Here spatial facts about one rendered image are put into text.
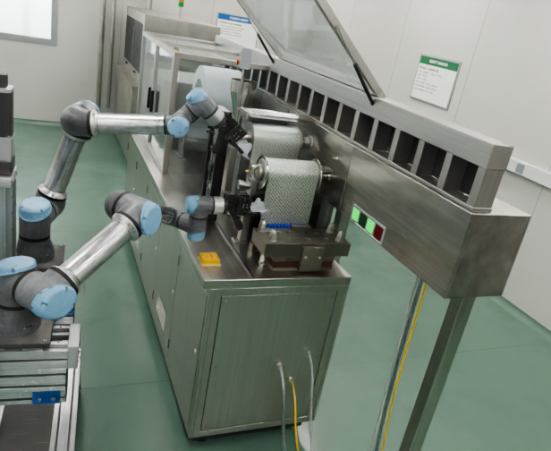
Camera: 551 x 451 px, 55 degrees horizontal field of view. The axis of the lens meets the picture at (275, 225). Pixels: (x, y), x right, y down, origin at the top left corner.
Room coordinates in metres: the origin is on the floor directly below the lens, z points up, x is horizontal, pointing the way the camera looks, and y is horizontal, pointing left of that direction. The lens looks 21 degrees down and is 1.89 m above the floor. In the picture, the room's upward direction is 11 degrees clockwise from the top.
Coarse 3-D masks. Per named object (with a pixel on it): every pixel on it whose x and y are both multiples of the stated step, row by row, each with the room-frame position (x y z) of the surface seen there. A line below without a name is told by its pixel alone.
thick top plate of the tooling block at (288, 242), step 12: (276, 228) 2.16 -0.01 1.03; (288, 228) 2.19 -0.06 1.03; (252, 240) 2.10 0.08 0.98; (264, 240) 2.01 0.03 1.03; (276, 240) 2.03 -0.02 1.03; (288, 240) 2.06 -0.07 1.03; (300, 240) 2.08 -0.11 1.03; (312, 240) 2.11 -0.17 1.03; (324, 240) 2.13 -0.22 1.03; (264, 252) 1.98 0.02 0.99; (276, 252) 2.00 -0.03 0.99; (288, 252) 2.02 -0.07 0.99; (300, 252) 2.04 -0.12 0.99; (324, 252) 2.09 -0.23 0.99; (336, 252) 2.12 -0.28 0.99; (348, 252) 2.15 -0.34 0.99
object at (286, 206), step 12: (276, 192) 2.19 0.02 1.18; (288, 192) 2.22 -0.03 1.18; (300, 192) 2.24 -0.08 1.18; (312, 192) 2.27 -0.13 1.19; (264, 204) 2.17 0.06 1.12; (276, 204) 2.20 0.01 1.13; (288, 204) 2.22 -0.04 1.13; (300, 204) 2.25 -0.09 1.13; (264, 216) 2.18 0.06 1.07; (276, 216) 2.20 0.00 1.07; (288, 216) 2.23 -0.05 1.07; (300, 216) 2.25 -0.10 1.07
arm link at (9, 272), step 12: (0, 264) 1.41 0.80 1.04; (12, 264) 1.41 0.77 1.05; (24, 264) 1.42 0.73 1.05; (36, 264) 1.45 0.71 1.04; (0, 276) 1.38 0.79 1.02; (12, 276) 1.38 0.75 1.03; (24, 276) 1.39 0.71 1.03; (0, 288) 1.38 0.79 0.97; (12, 288) 1.36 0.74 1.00; (0, 300) 1.38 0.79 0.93; (12, 300) 1.38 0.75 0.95
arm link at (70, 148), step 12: (96, 108) 2.07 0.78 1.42; (60, 144) 2.02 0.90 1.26; (72, 144) 2.01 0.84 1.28; (60, 156) 2.01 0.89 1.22; (72, 156) 2.02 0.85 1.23; (60, 168) 2.00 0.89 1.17; (72, 168) 2.04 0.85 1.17; (48, 180) 2.01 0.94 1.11; (60, 180) 2.01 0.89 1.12; (48, 192) 1.99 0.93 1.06; (60, 192) 2.02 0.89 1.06; (60, 204) 2.02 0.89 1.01
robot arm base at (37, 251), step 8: (24, 240) 1.85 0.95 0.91; (32, 240) 1.85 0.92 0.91; (40, 240) 1.86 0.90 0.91; (48, 240) 1.90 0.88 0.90; (16, 248) 1.86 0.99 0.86; (24, 248) 1.84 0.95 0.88; (32, 248) 1.84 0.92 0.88; (40, 248) 1.86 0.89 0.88; (48, 248) 1.89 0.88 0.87; (32, 256) 1.84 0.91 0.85; (40, 256) 1.85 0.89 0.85; (48, 256) 1.88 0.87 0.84
